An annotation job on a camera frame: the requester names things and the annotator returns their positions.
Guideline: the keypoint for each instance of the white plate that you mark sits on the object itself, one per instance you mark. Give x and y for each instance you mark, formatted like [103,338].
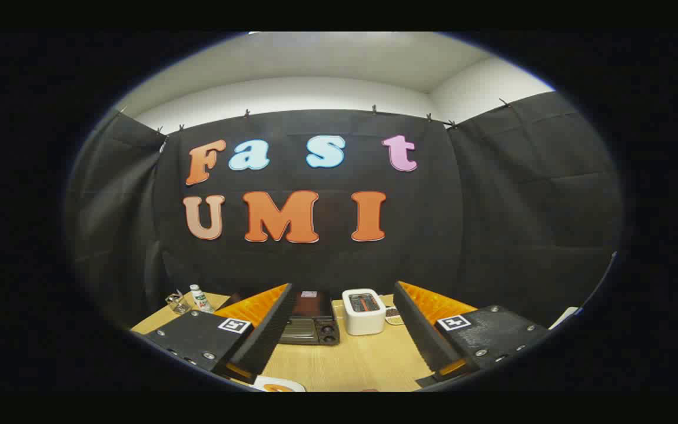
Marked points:
[292,384]

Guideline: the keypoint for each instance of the white bottle with green label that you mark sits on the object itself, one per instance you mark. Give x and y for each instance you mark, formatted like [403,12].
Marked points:
[201,300]

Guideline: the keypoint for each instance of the black backdrop cloth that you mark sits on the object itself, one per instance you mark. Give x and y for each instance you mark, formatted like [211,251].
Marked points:
[492,206]

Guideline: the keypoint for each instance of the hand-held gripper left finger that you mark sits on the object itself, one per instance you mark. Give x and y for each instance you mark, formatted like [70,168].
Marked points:
[268,330]

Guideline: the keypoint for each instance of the small white dish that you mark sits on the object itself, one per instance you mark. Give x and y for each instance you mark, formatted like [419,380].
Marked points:
[394,316]

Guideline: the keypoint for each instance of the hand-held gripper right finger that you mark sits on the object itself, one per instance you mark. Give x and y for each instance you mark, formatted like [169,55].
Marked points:
[421,330]

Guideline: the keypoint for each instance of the white pop-up toaster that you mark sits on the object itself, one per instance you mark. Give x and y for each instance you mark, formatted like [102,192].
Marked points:
[362,321]

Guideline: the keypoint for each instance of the black toaster oven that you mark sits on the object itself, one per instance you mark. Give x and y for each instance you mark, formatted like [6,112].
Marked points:
[309,331]

